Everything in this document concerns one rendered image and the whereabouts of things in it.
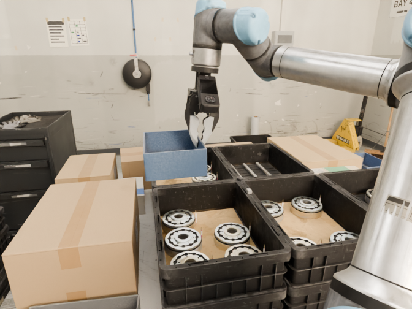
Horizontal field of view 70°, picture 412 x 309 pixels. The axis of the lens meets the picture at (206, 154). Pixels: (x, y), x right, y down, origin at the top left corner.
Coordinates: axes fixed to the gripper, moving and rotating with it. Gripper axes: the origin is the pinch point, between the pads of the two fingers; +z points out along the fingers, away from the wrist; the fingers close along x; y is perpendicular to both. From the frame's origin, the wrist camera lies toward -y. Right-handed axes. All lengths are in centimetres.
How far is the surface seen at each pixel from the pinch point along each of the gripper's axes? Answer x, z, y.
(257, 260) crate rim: -11.2, 18.8, -24.7
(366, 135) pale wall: -308, 65, 314
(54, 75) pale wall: 138, 15, 323
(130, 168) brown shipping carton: 23, 32, 60
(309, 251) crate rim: -23.8, 17.0, -24.0
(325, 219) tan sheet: -45, 24, 2
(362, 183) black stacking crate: -67, 17, 17
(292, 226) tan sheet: -32.3, 25.7, -0.3
